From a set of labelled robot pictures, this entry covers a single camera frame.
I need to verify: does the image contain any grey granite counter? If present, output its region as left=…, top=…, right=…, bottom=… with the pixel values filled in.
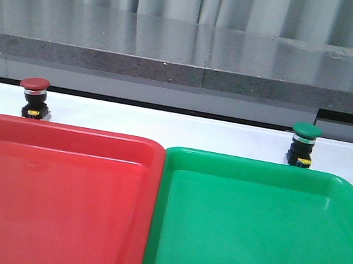
left=0, top=0, right=353, bottom=143

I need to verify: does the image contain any green plastic tray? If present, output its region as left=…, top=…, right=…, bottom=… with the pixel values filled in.
left=143, top=147, right=353, bottom=264

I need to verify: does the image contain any red mushroom push button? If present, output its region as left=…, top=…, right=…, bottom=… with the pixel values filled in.
left=20, top=77, right=52, bottom=121

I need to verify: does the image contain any green mushroom push button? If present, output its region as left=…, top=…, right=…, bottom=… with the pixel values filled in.
left=286, top=122, right=322, bottom=168

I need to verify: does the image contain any red plastic tray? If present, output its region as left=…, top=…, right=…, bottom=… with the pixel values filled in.
left=0, top=114, right=165, bottom=264

